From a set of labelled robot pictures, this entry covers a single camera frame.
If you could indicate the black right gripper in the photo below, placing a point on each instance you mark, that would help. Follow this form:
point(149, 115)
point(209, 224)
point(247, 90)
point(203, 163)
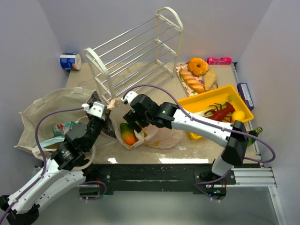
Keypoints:
point(131, 116)

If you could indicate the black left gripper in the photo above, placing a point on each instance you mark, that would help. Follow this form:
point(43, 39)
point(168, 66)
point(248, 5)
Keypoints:
point(94, 120)

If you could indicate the orange green mango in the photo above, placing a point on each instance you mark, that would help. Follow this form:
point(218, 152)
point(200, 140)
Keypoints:
point(127, 134)

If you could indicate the translucent orange plastic bag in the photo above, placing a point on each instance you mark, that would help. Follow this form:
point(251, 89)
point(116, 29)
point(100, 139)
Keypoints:
point(151, 136)

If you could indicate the green red snack packet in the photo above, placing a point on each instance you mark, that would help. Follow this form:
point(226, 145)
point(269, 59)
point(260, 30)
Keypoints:
point(62, 129)

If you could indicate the cream canvas tote bag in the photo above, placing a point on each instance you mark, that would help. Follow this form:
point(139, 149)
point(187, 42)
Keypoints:
point(60, 99)

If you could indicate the blue brown chips bag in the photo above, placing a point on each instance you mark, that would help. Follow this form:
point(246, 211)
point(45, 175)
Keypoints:
point(52, 141)

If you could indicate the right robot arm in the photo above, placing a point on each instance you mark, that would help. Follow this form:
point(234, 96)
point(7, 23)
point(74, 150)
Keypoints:
point(144, 111)

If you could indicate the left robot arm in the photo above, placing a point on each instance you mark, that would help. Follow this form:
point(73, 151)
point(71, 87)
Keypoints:
point(66, 168)

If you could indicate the yellow plastic bin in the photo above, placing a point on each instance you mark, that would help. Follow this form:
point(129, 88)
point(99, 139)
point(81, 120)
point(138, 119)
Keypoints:
point(200, 103)

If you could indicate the white celery cabbage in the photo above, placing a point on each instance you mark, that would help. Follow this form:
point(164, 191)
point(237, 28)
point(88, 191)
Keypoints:
point(206, 111)

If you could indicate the baguette bread loaf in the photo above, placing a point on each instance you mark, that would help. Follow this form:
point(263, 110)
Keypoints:
point(189, 79)

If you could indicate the white metal shoe rack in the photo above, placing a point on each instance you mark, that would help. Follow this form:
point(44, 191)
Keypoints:
point(146, 53)

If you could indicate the blue toilet paper roll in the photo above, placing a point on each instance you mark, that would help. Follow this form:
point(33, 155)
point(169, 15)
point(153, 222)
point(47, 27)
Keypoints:
point(70, 61)

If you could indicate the tan triangular pastry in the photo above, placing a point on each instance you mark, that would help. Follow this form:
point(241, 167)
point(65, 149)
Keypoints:
point(209, 79)

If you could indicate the red lobster toy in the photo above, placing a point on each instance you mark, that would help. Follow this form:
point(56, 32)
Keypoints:
point(223, 114)

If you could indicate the yellow lemon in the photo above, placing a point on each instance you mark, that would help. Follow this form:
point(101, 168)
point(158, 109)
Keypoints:
point(238, 115)

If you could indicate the pink box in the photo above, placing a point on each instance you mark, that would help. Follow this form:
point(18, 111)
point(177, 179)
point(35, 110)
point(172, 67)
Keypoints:
point(221, 61)

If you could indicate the purple box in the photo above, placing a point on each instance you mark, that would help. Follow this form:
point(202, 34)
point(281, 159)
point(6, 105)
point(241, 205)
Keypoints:
point(245, 95)

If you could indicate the green glass bottle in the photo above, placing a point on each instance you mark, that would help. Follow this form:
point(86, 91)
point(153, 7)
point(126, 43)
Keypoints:
point(255, 132)

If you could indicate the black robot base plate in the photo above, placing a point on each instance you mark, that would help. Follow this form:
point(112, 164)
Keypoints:
point(195, 178)

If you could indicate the orange ring doughnut bread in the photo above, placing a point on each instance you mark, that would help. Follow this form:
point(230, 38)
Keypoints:
point(198, 66)

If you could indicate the aluminium frame rail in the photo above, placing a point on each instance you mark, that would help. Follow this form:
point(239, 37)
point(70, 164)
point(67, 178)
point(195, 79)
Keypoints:
point(262, 178)

